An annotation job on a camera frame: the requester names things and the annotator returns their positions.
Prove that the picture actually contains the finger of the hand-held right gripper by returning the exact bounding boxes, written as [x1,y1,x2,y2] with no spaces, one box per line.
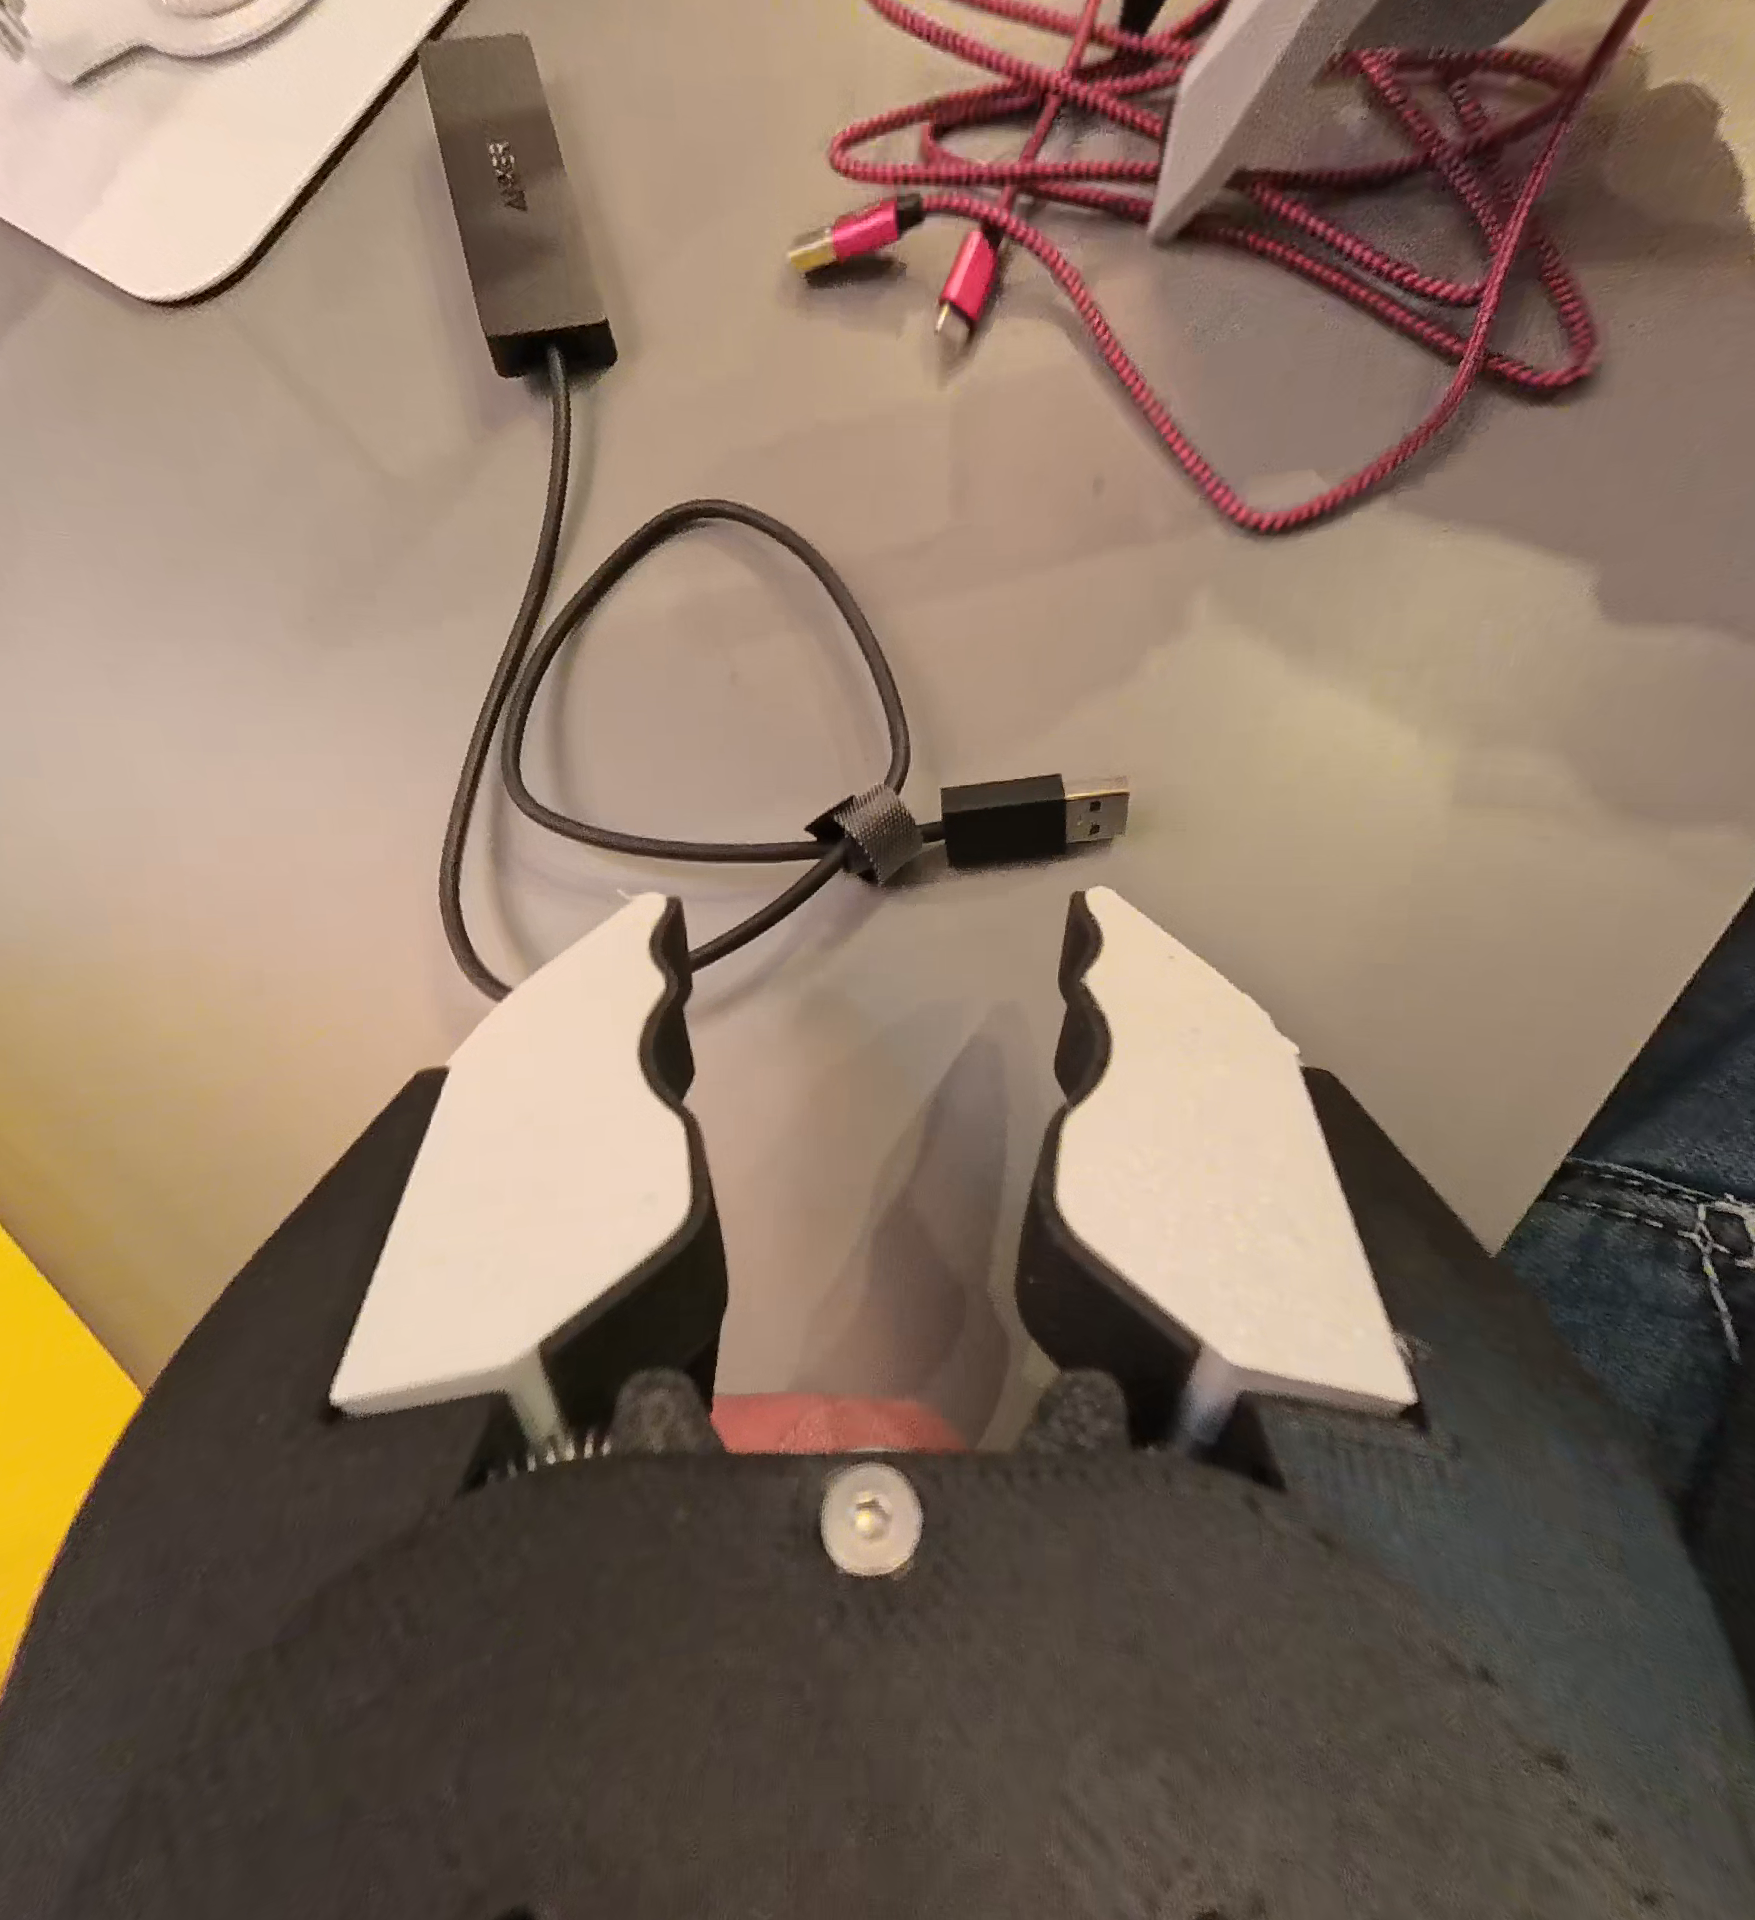
[1147,0,1381,244]

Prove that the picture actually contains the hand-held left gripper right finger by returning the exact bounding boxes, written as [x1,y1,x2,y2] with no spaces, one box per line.
[1017,885,1426,1456]

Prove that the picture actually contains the pink braided usb cable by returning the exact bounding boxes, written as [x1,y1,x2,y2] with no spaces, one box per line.
[787,0,1643,535]

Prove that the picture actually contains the white stand with wooden board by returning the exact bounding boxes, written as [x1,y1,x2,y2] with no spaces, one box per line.
[0,0,459,307]

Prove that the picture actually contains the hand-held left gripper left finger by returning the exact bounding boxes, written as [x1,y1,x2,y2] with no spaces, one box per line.
[328,893,729,1444]

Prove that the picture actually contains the black usb hub with cable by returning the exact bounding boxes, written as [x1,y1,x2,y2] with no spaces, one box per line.
[420,32,1138,1004]

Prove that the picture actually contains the person's jeans leg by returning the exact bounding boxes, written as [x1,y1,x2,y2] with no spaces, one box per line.
[1506,780,1755,1801]

